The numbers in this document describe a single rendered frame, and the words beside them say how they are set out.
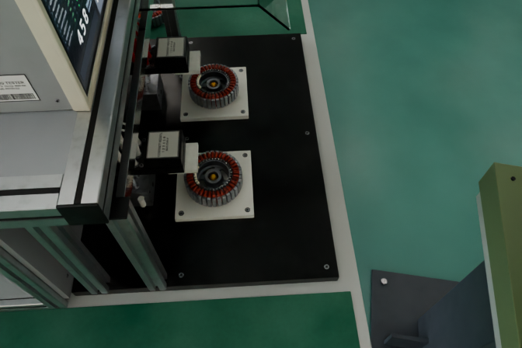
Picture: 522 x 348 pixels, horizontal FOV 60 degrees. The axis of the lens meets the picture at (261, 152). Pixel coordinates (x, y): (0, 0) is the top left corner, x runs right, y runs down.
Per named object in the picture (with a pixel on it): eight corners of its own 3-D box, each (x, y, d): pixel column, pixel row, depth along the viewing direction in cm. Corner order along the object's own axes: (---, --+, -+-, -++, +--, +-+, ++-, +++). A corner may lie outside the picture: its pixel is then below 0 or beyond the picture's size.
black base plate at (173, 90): (300, 39, 118) (300, 33, 116) (337, 280, 82) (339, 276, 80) (118, 46, 116) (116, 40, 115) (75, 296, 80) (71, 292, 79)
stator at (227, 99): (238, 72, 107) (237, 60, 103) (239, 109, 100) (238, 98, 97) (190, 74, 106) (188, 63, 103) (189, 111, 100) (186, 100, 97)
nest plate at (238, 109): (245, 70, 109) (245, 66, 108) (248, 119, 100) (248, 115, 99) (183, 72, 108) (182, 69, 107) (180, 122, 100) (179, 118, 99)
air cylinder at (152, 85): (163, 85, 106) (159, 68, 101) (161, 109, 102) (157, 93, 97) (141, 86, 106) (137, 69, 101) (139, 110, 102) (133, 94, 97)
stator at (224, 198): (240, 157, 93) (240, 147, 90) (244, 205, 87) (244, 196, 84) (186, 161, 92) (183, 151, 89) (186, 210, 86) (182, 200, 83)
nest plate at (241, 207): (250, 153, 95) (250, 150, 94) (254, 217, 87) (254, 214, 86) (179, 156, 95) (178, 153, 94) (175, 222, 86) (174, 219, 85)
